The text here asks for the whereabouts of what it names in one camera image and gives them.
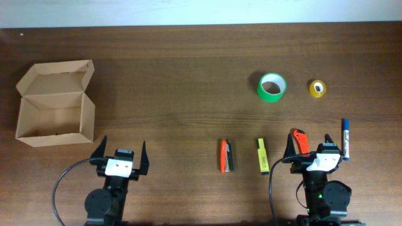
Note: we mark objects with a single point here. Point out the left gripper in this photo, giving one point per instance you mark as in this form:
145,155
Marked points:
144,165

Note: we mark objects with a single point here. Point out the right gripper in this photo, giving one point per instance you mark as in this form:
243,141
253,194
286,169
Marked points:
300,165

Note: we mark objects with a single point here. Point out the blue white marker pen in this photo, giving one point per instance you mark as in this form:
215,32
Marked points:
345,130

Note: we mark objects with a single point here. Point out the small yellow tape roll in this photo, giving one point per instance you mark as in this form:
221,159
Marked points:
317,88

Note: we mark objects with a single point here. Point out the green tape roll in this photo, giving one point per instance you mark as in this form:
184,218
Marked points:
271,87

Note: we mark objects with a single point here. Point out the brown cardboard box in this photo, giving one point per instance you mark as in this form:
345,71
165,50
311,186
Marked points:
54,108

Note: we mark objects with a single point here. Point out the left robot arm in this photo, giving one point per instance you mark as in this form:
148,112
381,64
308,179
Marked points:
105,206

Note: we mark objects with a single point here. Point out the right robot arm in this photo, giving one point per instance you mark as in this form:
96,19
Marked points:
326,200

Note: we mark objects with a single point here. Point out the orange utility knife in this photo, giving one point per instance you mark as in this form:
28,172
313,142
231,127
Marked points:
301,140

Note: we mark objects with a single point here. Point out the yellow highlighter pen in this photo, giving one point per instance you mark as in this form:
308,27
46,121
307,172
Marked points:
263,157

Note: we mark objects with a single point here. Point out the orange black stapler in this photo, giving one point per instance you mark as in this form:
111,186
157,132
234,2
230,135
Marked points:
226,157

